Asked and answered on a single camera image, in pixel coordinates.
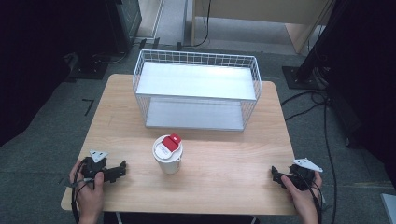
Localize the grey box corner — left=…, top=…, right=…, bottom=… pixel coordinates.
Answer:
left=380, top=192, right=396, bottom=224

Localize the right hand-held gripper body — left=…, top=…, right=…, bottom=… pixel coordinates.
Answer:
left=277, top=157, right=324, bottom=191

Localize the black equipment stand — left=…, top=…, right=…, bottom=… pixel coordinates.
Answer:
left=64, top=0, right=143, bottom=80

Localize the person's left hand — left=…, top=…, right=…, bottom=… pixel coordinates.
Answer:
left=68, top=159, right=106, bottom=220

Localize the person's right hand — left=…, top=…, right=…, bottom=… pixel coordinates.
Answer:
left=280, top=170, right=323, bottom=218

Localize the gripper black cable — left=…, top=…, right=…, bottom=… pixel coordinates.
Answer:
left=292, top=167, right=325, bottom=224
left=70, top=158, right=94, bottom=224

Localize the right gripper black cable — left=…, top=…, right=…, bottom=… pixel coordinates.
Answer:
left=292, top=167, right=325, bottom=224

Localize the black hanging cable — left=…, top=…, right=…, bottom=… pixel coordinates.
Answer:
left=183, top=0, right=213, bottom=49

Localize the light wooden table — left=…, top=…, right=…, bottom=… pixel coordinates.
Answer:
left=60, top=73, right=298, bottom=217

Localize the wooden cabinet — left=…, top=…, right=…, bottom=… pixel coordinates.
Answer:
left=191, top=0, right=335, bottom=55

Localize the black floor cable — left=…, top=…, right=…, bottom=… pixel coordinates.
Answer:
left=280, top=89, right=339, bottom=224
left=284, top=102, right=326, bottom=122

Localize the white cup with red lid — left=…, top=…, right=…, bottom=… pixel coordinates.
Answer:
left=151, top=133, right=184, bottom=175

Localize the black stand with base plate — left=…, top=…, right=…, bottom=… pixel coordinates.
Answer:
left=281, top=0, right=353, bottom=91

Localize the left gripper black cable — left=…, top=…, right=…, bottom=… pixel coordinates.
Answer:
left=70, top=158, right=94, bottom=224

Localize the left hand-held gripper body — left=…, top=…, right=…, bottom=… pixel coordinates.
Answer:
left=79, top=149, right=123, bottom=185

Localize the white wire shelf rack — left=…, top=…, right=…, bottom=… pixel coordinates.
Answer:
left=132, top=49, right=262, bottom=133

